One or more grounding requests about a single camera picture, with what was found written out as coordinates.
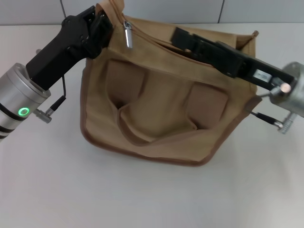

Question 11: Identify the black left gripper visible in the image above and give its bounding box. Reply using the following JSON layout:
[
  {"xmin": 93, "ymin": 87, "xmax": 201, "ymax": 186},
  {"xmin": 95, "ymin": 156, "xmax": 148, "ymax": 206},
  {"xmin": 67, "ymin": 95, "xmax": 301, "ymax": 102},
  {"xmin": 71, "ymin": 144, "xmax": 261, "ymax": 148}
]
[{"xmin": 25, "ymin": 6, "xmax": 114, "ymax": 91}]

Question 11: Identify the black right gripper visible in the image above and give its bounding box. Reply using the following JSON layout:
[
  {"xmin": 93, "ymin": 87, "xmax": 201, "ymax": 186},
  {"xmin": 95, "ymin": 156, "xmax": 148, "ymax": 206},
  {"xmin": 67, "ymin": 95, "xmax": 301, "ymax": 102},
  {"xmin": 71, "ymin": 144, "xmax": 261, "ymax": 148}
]
[{"xmin": 171, "ymin": 27, "xmax": 295, "ymax": 91}]

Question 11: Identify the silver metal zipper pull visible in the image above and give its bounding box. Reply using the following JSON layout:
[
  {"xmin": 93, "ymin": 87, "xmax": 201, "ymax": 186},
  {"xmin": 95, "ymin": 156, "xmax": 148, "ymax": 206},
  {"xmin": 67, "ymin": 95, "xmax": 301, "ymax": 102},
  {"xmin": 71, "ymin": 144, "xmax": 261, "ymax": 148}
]
[{"xmin": 123, "ymin": 20, "xmax": 134, "ymax": 49}]

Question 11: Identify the khaki canvas food bag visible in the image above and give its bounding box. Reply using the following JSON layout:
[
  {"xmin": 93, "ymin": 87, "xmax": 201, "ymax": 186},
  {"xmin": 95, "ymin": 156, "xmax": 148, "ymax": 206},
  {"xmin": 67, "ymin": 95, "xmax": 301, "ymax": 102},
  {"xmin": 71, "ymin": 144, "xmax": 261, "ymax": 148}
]
[{"xmin": 79, "ymin": 0, "xmax": 263, "ymax": 168}]

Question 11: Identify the left gripper cable with plug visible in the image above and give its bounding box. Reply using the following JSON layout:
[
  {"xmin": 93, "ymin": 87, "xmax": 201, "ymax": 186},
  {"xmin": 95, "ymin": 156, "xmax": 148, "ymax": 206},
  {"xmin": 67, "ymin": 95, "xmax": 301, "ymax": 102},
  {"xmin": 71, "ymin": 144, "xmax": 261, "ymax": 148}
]
[{"xmin": 35, "ymin": 48, "xmax": 67, "ymax": 119}]

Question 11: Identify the gripper cable with plug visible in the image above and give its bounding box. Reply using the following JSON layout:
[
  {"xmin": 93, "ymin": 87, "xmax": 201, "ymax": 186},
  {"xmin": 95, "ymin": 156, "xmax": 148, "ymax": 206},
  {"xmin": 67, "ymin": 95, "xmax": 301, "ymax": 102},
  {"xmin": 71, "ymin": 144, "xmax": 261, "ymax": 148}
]
[
  {"xmin": 35, "ymin": 48, "xmax": 67, "ymax": 119},
  {"xmin": 246, "ymin": 83, "xmax": 298, "ymax": 135}
]

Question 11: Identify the right gripper cable with plug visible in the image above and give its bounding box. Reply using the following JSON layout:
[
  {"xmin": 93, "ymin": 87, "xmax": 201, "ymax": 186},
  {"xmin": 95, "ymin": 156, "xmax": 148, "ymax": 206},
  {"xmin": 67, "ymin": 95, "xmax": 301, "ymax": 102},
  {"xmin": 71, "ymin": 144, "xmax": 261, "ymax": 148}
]
[{"xmin": 246, "ymin": 83, "xmax": 298, "ymax": 135}]

